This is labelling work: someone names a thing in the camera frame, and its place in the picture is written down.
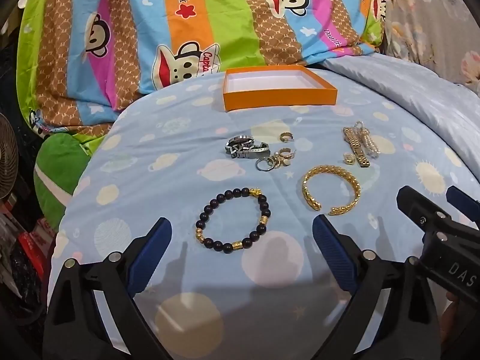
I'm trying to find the silver metal watch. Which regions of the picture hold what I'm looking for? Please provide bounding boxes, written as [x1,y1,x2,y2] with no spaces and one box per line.
[224,135,271,160]

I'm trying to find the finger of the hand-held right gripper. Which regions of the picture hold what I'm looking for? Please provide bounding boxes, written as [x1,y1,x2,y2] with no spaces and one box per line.
[445,185,480,231]
[397,185,456,241]

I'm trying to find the orange cardboard box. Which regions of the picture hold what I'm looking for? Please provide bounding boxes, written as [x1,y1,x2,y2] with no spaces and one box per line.
[223,65,338,112]

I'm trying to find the light blue planet blanket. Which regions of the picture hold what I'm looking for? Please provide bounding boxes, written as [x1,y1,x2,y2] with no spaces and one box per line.
[47,54,480,360]

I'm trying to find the grey floral cloth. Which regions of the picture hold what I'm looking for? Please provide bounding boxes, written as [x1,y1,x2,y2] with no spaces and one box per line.
[382,0,480,94]

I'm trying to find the black bead bracelet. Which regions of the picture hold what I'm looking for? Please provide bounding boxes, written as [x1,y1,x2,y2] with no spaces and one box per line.
[194,187,270,254]

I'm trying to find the striped cartoon monkey blanket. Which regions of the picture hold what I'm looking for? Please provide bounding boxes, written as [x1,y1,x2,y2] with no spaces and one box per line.
[17,0,387,139]

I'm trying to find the gold hoop earring with pearls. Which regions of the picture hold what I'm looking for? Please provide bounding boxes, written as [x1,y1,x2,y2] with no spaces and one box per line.
[268,147,297,167]

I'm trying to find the red printed box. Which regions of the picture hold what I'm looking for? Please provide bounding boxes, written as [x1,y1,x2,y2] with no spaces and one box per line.
[17,229,51,284]

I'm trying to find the electric fan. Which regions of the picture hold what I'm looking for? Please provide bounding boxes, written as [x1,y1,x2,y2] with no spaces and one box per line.
[0,120,19,203]

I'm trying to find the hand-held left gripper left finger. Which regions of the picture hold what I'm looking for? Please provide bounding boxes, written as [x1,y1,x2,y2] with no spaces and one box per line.
[42,217,173,360]

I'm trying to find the person's right hand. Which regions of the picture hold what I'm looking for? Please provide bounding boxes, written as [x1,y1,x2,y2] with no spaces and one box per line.
[440,292,465,346]

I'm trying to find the green pillow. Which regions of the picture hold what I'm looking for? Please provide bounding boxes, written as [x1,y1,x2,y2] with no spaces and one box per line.
[34,135,92,233]

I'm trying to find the gold watch band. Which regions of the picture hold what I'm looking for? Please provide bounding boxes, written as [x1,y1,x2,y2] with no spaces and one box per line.
[342,127,372,167]

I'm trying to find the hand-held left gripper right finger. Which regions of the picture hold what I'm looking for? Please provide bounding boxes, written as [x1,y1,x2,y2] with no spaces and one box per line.
[312,214,441,360]

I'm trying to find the pearl bracelet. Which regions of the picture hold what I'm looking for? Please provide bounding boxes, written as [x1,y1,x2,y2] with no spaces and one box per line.
[354,121,383,158]

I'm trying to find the gold cuff bangle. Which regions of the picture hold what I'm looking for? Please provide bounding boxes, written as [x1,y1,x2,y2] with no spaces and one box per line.
[302,165,361,216]

